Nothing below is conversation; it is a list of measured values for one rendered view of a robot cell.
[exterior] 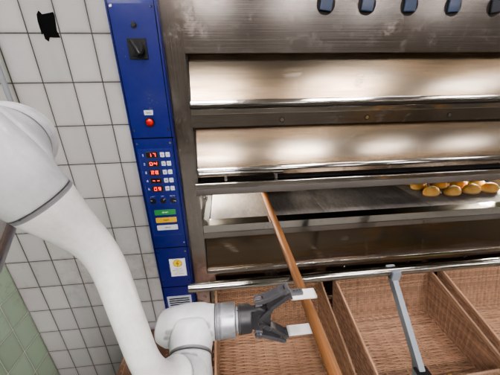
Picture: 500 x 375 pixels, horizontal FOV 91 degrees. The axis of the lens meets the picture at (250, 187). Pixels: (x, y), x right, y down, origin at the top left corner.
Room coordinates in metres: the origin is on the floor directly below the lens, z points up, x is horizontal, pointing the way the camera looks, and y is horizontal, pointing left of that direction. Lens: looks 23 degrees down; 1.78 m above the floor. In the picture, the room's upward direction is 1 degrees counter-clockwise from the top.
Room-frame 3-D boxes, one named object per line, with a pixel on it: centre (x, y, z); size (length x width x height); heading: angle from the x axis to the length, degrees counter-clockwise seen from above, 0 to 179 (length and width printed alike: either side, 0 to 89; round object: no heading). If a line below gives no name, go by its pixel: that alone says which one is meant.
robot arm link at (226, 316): (0.48, 0.07, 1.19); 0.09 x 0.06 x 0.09; 6
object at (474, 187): (1.57, -1.21, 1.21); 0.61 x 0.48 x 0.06; 5
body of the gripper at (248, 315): (0.49, 0.00, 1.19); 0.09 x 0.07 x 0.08; 96
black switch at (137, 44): (0.92, 0.37, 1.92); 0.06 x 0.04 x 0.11; 95
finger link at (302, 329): (0.50, -0.14, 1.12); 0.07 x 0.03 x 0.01; 96
